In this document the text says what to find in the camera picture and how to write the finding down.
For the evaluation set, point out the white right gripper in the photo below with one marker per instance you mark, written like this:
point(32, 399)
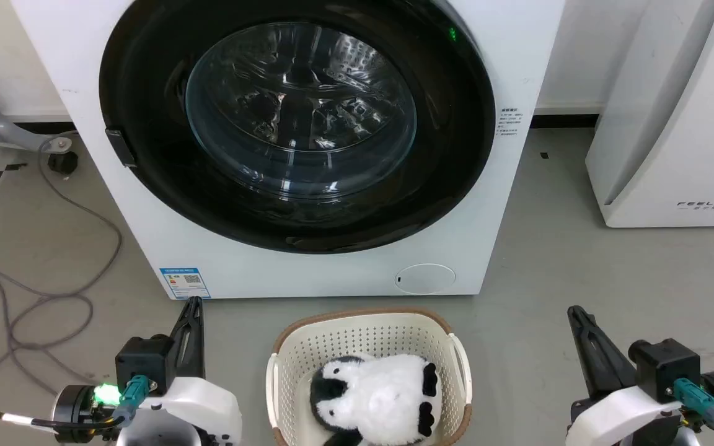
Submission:
point(617, 418)

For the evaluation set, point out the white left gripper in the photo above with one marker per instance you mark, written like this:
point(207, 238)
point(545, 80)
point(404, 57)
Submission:
point(196, 406)

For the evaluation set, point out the white front-load washing machine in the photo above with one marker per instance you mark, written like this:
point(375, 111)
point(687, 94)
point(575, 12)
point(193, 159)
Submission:
point(307, 272)

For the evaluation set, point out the black round washer door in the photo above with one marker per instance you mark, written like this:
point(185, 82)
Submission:
point(146, 155)

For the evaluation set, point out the blue energy label sticker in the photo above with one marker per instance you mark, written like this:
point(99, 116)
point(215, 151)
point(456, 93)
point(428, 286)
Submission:
point(185, 282)

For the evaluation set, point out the cream perforated laundry basket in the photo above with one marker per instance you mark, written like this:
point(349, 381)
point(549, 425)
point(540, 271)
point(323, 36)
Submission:
point(363, 334)

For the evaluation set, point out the round white filter cover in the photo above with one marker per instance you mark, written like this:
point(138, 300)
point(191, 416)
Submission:
point(425, 279)

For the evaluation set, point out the black white plush panda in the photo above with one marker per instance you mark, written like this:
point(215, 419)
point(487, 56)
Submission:
point(382, 396)

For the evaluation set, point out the black caster wheel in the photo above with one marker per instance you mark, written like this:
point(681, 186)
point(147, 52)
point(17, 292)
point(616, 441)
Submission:
point(62, 162)

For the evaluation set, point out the white Feelbird appliance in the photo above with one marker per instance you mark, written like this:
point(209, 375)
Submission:
point(673, 124)

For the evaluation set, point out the small printed text sticker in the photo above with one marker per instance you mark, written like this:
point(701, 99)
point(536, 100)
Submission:
point(510, 123)

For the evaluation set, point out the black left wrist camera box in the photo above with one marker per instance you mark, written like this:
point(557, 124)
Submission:
point(143, 362)

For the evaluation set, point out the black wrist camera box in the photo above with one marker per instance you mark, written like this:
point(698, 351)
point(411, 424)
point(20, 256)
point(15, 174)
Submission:
point(664, 368)
point(143, 362)

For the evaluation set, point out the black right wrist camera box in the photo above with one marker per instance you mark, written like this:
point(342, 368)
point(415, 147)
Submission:
point(664, 368)

